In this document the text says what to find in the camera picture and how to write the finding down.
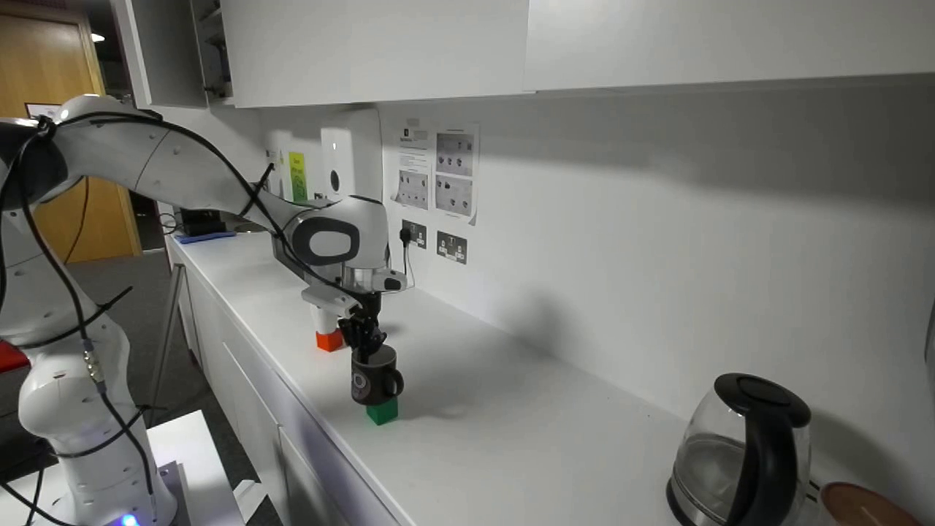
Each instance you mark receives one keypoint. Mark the white robot base table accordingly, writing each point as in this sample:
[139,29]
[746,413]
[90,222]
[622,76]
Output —
[194,467]

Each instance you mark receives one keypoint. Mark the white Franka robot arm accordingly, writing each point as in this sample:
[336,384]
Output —
[177,163]

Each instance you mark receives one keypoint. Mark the white container green yellow label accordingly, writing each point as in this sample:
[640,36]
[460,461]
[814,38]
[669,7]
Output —
[296,175]

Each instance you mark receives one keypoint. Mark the wooden door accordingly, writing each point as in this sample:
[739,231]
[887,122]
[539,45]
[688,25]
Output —
[47,58]

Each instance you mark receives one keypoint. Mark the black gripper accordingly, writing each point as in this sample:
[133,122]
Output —
[362,317]

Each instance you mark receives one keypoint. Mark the green cube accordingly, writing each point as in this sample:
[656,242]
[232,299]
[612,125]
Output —
[381,413]

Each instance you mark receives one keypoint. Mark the empty double wall socket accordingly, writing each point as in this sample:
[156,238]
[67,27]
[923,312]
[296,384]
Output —
[451,247]

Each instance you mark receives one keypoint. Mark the glass electric kettle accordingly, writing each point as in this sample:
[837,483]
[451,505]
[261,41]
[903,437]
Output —
[746,457]

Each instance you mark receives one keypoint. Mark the orange cube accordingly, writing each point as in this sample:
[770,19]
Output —
[327,340]

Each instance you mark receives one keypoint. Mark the black coffee machine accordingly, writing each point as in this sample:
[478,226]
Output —
[200,226]

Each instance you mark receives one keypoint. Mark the photo poster under text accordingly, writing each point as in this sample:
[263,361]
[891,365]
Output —
[413,187]

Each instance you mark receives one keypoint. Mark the wall socket with plug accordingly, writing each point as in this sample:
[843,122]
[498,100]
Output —
[419,235]

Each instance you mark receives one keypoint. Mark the white base cabinet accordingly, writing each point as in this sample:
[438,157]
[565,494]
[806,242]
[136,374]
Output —
[251,410]

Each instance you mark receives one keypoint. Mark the red object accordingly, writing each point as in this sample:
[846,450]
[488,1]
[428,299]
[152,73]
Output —
[9,353]

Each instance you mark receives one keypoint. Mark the round wooden board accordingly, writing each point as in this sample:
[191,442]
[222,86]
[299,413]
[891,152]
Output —
[863,505]

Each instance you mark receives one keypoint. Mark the white wall cabinet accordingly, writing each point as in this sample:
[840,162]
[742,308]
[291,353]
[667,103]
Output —
[374,48]
[732,38]

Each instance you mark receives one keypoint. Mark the text instruction poster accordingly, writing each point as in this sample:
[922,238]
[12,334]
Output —
[413,131]

